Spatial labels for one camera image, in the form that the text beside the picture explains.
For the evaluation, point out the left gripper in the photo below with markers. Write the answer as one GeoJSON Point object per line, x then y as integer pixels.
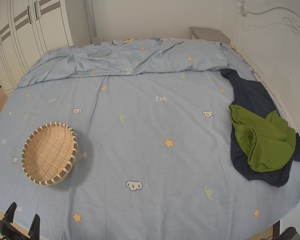
{"type": "Point", "coordinates": [9, 230]}

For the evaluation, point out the green shorts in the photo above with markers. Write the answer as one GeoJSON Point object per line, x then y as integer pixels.
{"type": "Point", "coordinates": [264, 145]}

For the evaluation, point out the round woven basket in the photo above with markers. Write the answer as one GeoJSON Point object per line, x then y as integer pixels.
{"type": "Point", "coordinates": [46, 152]}

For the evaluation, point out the bed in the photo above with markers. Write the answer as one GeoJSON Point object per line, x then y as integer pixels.
{"type": "Point", "coordinates": [140, 112]}

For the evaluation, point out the dark blue garment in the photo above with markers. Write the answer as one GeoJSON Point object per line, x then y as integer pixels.
{"type": "Point", "coordinates": [250, 93]}

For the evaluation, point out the white wardrobe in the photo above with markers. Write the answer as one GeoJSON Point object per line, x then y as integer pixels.
{"type": "Point", "coordinates": [23, 35]}

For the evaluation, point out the pale blue quilt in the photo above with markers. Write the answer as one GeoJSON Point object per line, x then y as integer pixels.
{"type": "Point", "coordinates": [140, 61]}

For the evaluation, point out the grey bedside table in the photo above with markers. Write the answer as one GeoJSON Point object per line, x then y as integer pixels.
{"type": "Point", "coordinates": [206, 32]}

